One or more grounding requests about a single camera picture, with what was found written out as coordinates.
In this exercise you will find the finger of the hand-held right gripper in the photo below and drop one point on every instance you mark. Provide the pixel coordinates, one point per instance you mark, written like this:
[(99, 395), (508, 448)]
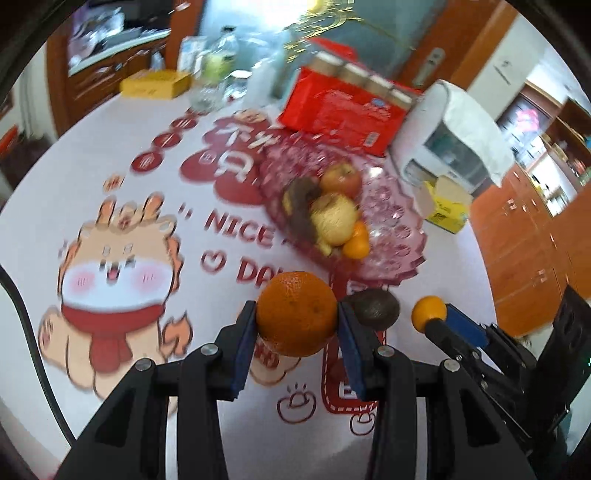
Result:
[(441, 334), (466, 323)]

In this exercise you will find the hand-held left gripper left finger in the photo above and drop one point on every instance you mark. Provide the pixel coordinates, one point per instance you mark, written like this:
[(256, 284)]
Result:
[(244, 350)]

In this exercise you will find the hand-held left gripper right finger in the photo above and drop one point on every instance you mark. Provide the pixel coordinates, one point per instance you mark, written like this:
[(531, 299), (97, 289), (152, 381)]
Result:
[(353, 360)]

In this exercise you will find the orange tangerine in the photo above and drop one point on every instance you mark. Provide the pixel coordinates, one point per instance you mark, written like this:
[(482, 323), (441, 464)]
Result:
[(360, 229), (356, 248), (296, 314), (428, 314)]

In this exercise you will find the pink glass fruit bowl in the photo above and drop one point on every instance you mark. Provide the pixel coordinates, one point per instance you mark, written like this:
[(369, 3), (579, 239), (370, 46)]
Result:
[(392, 221)]

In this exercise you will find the yellow pear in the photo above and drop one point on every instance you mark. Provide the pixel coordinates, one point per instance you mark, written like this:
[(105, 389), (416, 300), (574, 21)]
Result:
[(333, 217)]

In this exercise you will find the blackened banana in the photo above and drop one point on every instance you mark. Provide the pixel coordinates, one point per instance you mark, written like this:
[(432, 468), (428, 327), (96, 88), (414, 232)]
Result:
[(301, 207)]

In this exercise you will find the red apple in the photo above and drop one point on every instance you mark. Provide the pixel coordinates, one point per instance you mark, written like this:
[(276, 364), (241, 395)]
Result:
[(341, 180)]

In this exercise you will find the dark avocado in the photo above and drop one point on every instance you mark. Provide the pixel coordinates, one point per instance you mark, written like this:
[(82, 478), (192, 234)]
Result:
[(373, 308)]

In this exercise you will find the orange wooden cabinet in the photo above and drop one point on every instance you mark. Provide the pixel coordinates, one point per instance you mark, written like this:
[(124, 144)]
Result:
[(521, 240)]

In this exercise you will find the yellow tissue box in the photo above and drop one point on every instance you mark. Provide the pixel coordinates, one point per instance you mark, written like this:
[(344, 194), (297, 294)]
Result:
[(443, 207)]

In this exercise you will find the white countertop appliance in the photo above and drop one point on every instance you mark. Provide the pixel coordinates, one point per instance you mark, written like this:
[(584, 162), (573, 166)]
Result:
[(438, 154)]

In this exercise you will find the cartoon printed tablecloth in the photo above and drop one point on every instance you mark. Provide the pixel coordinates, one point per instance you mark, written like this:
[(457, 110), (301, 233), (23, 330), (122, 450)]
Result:
[(138, 194)]

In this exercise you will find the red paper cup package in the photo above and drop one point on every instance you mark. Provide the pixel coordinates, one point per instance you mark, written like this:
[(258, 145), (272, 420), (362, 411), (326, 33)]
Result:
[(341, 110)]

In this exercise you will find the clear drinking glass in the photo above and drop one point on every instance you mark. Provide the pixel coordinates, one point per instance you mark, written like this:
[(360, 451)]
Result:
[(207, 94)]

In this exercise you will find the flat yellow box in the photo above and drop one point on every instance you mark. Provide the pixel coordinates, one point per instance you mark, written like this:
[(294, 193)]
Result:
[(154, 84)]

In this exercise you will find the clear bottle with green label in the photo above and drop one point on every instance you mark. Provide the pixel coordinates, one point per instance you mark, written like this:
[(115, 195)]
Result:
[(221, 60)]

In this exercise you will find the white and blue carton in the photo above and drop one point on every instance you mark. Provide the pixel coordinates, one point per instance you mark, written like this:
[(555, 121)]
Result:
[(190, 53)]

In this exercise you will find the frosted glass door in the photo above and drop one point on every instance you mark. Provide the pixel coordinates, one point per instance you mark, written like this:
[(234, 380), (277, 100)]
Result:
[(369, 27)]

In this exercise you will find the wooden lower kitchen cabinet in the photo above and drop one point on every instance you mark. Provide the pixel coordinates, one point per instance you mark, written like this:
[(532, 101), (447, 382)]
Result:
[(106, 69)]

